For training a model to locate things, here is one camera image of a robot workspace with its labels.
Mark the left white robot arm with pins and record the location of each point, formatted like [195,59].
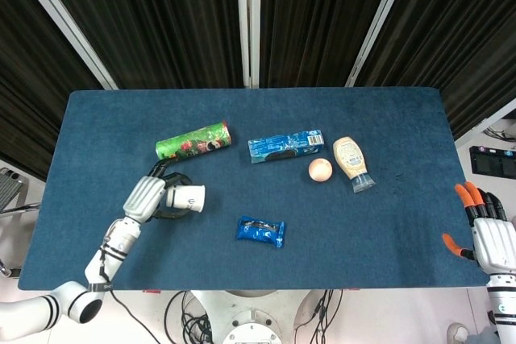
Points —
[117,243]

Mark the grey shoe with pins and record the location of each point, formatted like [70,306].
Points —
[457,334]

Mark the blue Oreo snack packet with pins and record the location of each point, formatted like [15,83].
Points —
[260,231]

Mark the black pleated curtain panel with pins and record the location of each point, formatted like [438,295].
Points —
[153,17]
[318,17]
[463,38]
[28,78]

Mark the blue Oreo cookie box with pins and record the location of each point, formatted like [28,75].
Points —
[282,144]

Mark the pink ball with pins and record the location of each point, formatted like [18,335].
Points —
[320,169]

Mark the cream squeeze sauce bottle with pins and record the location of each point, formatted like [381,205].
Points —
[350,156]

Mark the white paper cup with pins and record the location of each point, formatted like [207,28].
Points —
[187,199]

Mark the metal chair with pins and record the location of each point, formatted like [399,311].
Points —
[10,187]

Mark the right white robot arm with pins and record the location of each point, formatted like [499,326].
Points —
[504,307]

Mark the right orange-tipped robot hand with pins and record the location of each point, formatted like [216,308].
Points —
[493,243]

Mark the left black-fingered robot hand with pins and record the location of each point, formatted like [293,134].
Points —
[143,199]

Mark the black equipment box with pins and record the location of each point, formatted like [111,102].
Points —
[492,162]

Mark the white frame post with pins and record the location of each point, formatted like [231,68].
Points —
[383,17]
[483,120]
[248,17]
[60,17]

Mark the green Pringles can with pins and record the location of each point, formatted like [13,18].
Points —
[193,142]

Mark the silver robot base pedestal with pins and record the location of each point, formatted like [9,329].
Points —
[250,320]

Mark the blue table cloth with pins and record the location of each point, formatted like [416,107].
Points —
[282,207]

